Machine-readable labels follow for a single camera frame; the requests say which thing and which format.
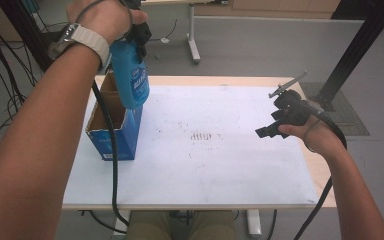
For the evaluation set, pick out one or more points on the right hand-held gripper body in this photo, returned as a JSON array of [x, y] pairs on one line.
[[293, 108]]

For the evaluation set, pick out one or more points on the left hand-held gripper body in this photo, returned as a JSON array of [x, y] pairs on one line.
[[141, 33]]

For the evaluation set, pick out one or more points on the blue detergent bottle white cap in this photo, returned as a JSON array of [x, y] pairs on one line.
[[130, 83]]

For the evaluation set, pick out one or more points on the blue cardboard box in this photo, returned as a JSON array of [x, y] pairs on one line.
[[126, 140]]

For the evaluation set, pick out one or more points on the person's right hand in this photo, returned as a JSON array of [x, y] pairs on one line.
[[316, 136]]

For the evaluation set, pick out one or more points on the person's left hand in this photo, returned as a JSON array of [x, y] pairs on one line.
[[103, 20]]

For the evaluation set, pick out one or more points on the white paper scrap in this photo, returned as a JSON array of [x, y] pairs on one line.
[[165, 40]]

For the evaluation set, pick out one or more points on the white background desk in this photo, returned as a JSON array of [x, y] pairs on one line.
[[192, 33]]

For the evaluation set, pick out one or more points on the beige band wristwatch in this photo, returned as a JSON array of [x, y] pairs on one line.
[[90, 41]]

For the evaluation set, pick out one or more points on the white table mat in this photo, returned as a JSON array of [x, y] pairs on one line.
[[213, 166]]

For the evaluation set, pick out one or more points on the white table leg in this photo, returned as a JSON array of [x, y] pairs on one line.
[[254, 223], [124, 216]]

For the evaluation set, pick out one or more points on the wooden cabinet base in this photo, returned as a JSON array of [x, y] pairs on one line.
[[266, 8]]

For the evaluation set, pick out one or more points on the person's right leg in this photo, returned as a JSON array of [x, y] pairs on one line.
[[215, 226]]

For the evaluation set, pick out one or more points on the person's leg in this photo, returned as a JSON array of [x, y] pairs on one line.
[[148, 226], [215, 226]]

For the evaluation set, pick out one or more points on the person's left leg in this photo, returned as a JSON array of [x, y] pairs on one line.
[[148, 226]]

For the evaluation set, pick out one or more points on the black metal stand post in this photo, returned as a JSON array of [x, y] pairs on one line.
[[356, 50]]

